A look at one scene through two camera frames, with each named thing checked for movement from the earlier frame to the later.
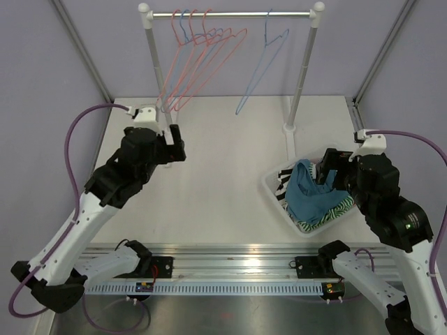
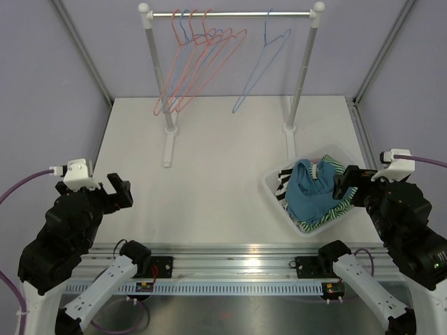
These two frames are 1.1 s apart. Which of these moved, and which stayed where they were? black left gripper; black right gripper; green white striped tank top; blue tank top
Moved: black left gripper; black right gripper
Stayed: green white striped tank top; blue tank top
